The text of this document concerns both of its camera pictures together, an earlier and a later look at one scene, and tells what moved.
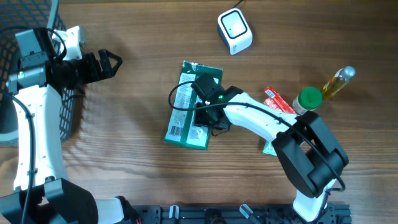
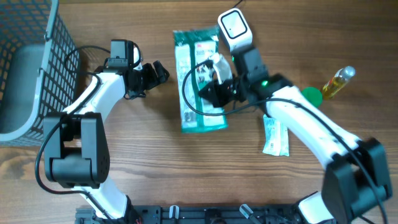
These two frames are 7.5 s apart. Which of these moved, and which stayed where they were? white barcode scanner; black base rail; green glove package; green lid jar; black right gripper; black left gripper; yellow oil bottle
Moved: black right gripper; green glove package; black left gripper
Stayed: yellow oil bottle; black base rail; white barcode scanner; green lid jar
